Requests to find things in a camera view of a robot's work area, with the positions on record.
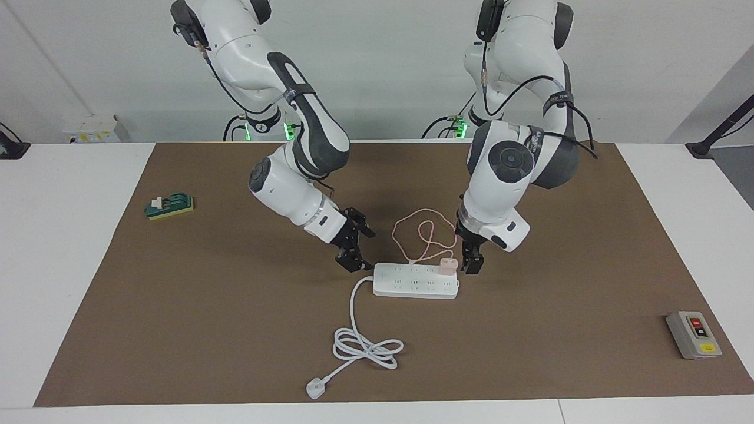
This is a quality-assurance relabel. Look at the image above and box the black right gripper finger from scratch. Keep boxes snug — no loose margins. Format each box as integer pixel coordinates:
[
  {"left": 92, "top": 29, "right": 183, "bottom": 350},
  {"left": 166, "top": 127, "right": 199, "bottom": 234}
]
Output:
[
  {"left": 348, "top": 207, "right": 376, "bottom": 239},
  {"left": 337, "top": 246, "right": 373, "bottom": 273}
]

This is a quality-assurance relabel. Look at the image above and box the pink charging cable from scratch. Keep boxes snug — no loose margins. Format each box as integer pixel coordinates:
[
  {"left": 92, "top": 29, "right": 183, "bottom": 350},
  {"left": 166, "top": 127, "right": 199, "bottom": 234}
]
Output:
[{"left": 392, "top": 209, "right": 457, "bottom": 264}]

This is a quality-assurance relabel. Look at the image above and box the white power strip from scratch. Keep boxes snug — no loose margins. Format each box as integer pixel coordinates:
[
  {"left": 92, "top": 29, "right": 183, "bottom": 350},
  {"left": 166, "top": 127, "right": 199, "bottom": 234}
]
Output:
[{"left": 372, "top": 263, "right": 460, "bottom": 300}]

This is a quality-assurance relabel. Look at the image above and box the brown table mat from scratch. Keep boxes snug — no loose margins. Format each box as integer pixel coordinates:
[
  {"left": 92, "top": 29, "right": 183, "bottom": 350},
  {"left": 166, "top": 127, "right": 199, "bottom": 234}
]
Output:
[{"left": 34, "top": 141, "right": 754, "bottom": 408}]

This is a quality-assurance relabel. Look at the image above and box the white box with yellow labels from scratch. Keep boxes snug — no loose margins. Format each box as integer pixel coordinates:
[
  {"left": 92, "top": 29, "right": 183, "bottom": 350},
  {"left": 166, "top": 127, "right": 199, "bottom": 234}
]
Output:
[{"left": 62, "top": 114, "right": 131, "bottom": 144}]

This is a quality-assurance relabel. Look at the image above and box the black slanted stand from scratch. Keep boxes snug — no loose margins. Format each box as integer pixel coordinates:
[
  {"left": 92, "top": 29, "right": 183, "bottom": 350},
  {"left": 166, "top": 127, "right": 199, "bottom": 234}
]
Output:
[{"left": 685, "top": 94, "right": 754, "bottom": 160}]

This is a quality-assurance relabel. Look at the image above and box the black table clamp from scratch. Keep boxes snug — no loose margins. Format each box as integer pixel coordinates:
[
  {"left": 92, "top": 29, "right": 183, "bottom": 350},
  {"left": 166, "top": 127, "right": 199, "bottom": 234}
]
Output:
[{"left": 0, "top": 122, "right": 31, "bottom": 160}]

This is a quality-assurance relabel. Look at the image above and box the white power cord with plug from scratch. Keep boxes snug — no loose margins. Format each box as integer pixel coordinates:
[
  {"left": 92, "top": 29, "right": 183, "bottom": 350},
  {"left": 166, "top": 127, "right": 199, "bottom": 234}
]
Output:
[{"left": 306, "top": 276, "right": 405, "bottom": 401}]

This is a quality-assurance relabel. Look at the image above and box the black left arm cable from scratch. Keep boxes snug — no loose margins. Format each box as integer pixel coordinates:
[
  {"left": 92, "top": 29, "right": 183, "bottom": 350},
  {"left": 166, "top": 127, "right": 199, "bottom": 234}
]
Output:
[{"left": 480, "top": 35, "right": 599, "bottom": 161}]

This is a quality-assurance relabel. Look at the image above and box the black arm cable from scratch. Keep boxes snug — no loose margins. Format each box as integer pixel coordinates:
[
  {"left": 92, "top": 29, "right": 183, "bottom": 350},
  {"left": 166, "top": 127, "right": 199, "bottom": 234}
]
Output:
[
  {"left": 174, "top": 24, "right": 283, "bottom": 118},
  {"left": 480, "top": 35, "right": 599, "bottom": 161}
]

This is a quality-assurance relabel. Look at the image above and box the green knife switch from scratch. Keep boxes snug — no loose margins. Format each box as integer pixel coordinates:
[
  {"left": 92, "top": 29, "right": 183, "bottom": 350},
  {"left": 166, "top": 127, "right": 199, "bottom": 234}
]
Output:
[{"left": 145, "top": 193, "right": 195, "bottom": 221}]

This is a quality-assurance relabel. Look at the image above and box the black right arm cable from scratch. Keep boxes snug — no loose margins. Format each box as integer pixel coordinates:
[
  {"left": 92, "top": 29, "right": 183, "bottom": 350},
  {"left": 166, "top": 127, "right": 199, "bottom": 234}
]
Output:
[{"left": 174, "top": 24, "right": 283, "bottom": 118}]

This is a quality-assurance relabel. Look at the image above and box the grey on-off switch box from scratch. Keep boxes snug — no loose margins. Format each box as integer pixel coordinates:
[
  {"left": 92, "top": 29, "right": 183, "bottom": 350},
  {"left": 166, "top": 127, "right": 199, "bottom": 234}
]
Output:
[{"left": 666, "top": 310, "right": 723, "bottom": 360}]

